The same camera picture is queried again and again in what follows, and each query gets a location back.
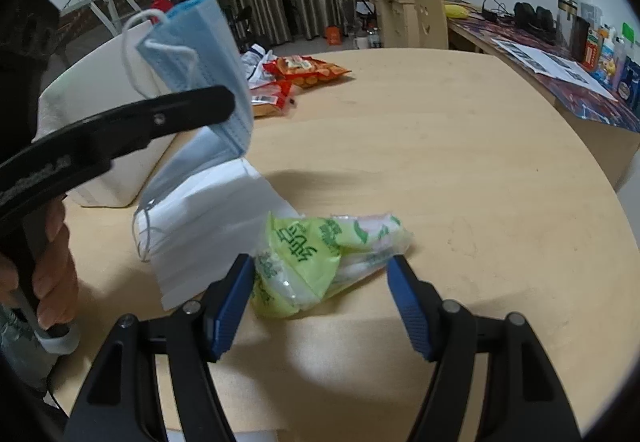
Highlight blue face mask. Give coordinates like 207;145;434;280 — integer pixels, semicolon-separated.
120;0;255;264

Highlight green tissue packet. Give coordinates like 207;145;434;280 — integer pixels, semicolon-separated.
250;214;413;318

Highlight person's left hand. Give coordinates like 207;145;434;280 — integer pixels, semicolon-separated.
32;196;79;329

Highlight white styrofoam box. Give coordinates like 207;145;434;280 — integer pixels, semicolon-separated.
37;22;174;208

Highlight grey jacket sleeve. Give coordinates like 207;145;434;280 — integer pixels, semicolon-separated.
0;306;58;393

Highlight white paper napkin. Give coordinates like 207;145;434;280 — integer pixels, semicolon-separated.
132;158;298;311

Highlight blue white packet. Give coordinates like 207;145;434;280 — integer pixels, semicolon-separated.
241;43;277;89

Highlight red bread packet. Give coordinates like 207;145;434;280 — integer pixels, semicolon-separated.
250;80;296;119

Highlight red snack bag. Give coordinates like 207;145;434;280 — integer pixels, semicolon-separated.
264;55;350;89

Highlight printed paper sheets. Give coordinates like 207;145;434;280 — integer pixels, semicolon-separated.
491;38;616;102

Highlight wooden cabinet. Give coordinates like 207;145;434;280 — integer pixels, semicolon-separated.
371;0;420;48

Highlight wooden chair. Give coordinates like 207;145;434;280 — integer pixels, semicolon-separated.
414;0;449;50

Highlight yellow banana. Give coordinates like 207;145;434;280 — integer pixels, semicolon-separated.
444;3;470;20

